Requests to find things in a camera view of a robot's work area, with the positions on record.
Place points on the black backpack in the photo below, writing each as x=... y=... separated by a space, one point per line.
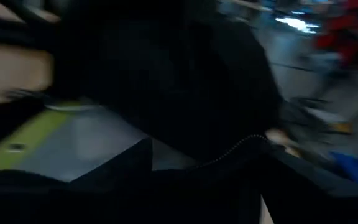
x=166 y=77

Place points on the blue plastic bin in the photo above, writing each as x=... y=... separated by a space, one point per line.
x=356 y=171

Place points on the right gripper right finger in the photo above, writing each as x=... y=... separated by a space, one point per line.
x=322 y=199

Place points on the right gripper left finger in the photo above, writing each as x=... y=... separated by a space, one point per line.
x=126 y=168

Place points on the red shelving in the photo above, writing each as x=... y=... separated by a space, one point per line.
x=350 y=34

